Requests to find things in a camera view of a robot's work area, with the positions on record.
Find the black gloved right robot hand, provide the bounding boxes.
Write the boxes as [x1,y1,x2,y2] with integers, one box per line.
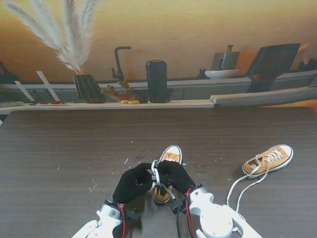
[157,160,196,194]

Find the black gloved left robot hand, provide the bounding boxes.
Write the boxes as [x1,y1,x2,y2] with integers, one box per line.
[112,163,156,204]

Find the orange canvas sneaker with laces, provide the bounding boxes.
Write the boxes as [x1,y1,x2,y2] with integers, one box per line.
[152,145,183,206]

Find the dark low stand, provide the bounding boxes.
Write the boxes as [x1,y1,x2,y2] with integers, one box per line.
[133,88,174,104]

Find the yellow cactus ornament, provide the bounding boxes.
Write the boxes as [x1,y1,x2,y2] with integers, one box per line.
[101,78,136,102]

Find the black cylindrical canister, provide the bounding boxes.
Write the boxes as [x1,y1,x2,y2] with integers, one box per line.
[145,60,168,104]

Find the dark green ribbed vase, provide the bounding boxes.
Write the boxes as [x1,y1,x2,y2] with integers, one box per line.
[73,73,107,104]

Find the white bowl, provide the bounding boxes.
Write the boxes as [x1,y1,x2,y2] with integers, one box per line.
[204,69,240,79]

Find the grey wooden plank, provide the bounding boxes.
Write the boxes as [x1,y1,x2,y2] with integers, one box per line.
[210,85,317,108]

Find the red flat strips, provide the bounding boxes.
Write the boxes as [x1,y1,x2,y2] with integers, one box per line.
[37,101,68,106]

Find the black kitchen faucet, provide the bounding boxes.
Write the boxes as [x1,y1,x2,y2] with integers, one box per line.
[110,46,132,80]

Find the grey metal pot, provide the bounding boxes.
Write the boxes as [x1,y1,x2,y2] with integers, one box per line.
[211,45,241,71]

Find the long white slat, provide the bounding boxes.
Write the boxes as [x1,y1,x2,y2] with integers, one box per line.
[36,71,61,102]

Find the short white slat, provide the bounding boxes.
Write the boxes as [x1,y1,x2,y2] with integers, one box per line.
[14,80,36,102]

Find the white pampas grass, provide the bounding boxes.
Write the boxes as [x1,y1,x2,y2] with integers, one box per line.
[2,0,100,75]

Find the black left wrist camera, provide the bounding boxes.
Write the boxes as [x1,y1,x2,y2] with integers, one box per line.
[125,207,141,221]

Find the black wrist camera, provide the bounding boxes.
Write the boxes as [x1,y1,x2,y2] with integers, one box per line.
[125,207,141,221]
[170,198,186,215]

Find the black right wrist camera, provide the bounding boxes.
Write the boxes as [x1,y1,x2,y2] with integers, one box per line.
[170,198,186,215]

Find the red left arm cable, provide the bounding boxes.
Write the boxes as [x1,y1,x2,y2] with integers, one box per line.
[117,202,127,238]

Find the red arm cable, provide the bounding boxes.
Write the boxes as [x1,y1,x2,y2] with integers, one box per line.
[185,188,195,238]
[117,202,127,238]

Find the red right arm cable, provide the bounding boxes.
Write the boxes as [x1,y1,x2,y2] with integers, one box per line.
[185,188,195,238]

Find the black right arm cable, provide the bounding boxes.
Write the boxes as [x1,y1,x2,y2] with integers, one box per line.
[176,213,183,238]

